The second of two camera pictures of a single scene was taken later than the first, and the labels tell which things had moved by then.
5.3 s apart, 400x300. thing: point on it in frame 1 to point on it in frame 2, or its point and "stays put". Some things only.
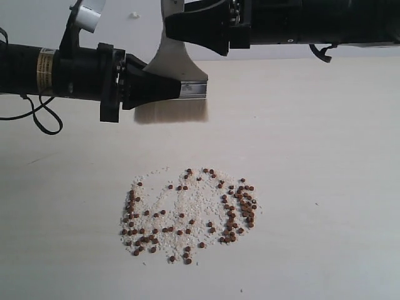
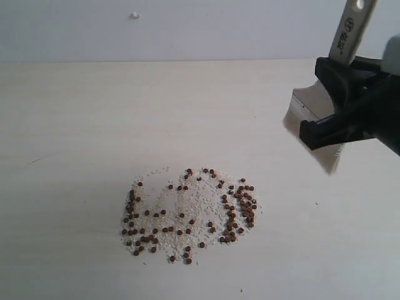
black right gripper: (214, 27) to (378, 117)
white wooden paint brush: (174, 60) to (311, 100)
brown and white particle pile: (177, 212) stays put
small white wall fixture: (134, 15) stays put
